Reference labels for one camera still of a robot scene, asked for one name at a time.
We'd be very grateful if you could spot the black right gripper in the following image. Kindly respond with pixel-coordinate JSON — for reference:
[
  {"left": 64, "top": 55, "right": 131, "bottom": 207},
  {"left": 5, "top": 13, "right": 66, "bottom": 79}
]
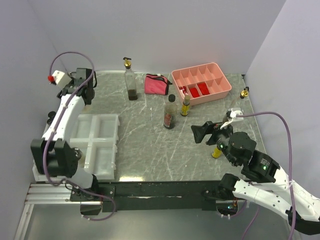
[{"left": 189, "top": 119, "right": 238, "bottom": 166}]

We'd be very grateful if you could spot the small yellow label bottle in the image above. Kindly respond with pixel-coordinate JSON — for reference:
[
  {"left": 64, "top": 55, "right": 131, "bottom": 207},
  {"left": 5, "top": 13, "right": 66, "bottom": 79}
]
[{"left": 211, "top": 147, "right": 222, "bottom": 159}]

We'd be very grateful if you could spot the spice jar black lid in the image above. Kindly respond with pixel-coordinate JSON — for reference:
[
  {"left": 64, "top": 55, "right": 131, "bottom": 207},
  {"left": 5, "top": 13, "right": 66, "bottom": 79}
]
[{"left": 46, "top": 118, "right": 53, "bottom": 125}]

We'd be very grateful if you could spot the white plastic divided tray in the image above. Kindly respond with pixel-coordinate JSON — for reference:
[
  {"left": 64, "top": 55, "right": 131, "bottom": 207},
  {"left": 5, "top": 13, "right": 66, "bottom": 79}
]
[{"left": 32, "top": 113, "right": 122, "bottom": 182}]

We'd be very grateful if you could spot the round shaker black spout lid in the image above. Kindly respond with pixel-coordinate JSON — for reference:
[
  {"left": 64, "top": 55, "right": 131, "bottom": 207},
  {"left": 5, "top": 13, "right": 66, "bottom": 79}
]
[{"left": 83, "top": 105, "right": 91, "bottom": 113}]

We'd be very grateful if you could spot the shaker jar chrome black lid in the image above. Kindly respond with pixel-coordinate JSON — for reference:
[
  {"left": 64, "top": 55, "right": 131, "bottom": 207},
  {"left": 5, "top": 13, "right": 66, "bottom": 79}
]
[{"left": 73, "top": 147, "right": 84, "bottom": 168}]

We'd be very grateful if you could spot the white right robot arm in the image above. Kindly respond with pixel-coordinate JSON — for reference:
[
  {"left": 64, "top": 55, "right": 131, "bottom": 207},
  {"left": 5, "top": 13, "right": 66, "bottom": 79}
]
[{"left": 191, "top": 121, "right": 320, "bottom": 236}]

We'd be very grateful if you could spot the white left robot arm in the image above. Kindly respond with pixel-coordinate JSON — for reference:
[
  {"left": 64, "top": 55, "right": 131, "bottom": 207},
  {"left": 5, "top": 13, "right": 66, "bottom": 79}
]
[{"left": 30, "top": 68, "right": 100, "bottom": 201}]

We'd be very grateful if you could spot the yellow label sauce bottle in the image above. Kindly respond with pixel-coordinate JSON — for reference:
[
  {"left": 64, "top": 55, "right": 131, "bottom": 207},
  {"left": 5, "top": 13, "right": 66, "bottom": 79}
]
[{"left": 180, "top": 95, "right": 191, "bottom": 117}]

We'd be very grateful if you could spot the dark soy sauce bottle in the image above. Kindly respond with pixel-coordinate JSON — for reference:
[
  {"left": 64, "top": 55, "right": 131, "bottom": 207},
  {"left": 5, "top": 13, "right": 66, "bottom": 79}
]
[{"left": 163, "top": 94, "right": 178, "bottom": 129}]

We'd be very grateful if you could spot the red cloth right compartment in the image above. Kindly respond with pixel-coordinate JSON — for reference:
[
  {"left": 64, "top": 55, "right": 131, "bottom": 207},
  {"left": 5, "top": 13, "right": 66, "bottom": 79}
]
[{"left": 197, "top": 82, "right": 210, "bottom": 96}]

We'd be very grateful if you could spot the red cloth compartment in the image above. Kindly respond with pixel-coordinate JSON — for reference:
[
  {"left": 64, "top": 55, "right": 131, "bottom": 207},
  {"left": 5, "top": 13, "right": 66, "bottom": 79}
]
[
  {"left": 189, "top": 87, "right": 200, "bottom": 98},
  {"left": 197, "top": 82, "right": 210, "bottom": 96}
]

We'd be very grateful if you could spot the red cloth middle compartment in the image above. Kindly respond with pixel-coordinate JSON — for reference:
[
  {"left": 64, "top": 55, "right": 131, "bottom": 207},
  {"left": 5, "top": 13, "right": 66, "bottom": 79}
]
[{"left": 189, "top": 87, "right": 200, "bottom": 98}]

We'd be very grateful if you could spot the red white striped cloth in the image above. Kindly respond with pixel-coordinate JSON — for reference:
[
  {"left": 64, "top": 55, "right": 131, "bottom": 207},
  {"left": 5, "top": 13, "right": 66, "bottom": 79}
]
[{"left": 178, "top": 86, "right": 189, "bottom": 99}]

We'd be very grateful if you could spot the tall glass oil bottle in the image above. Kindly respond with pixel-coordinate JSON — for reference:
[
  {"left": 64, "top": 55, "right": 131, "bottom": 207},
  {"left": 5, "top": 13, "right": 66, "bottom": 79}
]
[{"left": 123, "top": 57, "right": 138, "bottom": 101}]

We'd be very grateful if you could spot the pink plastic divided box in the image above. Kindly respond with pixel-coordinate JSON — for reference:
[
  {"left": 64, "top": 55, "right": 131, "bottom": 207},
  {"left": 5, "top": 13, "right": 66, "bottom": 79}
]
[{"left": 171, "top": 62, "right": 232, "bottom": 106}]

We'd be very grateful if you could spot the glass oil bottle gold spout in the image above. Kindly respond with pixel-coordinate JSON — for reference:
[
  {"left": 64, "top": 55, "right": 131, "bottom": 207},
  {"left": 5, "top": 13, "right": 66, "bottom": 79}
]
[{"left": 222, "top": 86, "right": 250, "bottom": 122}]

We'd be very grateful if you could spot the pink cloth black trim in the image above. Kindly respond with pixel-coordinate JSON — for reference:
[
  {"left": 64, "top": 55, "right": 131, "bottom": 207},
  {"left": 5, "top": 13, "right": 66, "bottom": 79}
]
[{"left": 144, "top": 73, "right": 172, "bottom": 96}]

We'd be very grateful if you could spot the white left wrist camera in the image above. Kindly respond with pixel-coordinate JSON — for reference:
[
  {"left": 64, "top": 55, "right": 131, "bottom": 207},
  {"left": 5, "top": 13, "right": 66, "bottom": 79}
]
[{"left": 47, "top": 70, "right": 72, "bottom": 89}]

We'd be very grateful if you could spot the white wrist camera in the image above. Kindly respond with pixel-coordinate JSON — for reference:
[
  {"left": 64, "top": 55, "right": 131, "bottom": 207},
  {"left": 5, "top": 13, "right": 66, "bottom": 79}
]
[
  {"left": 47, "top": 70, "right": 72, "bottom": 89},
  {"left": 220, "top": 107, "right": 244, "bottom": 129}
]

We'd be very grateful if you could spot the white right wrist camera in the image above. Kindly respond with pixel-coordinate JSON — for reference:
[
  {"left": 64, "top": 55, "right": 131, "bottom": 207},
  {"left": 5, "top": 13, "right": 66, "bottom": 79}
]
[{"left": 220, "top": 107, "right": 244, "bottom": 129}]

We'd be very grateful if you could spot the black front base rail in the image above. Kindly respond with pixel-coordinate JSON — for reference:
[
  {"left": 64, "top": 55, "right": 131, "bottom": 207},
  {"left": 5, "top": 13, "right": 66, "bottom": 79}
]
[{"left": 98, "top": 180, "right": 236, "bottom": 211}]

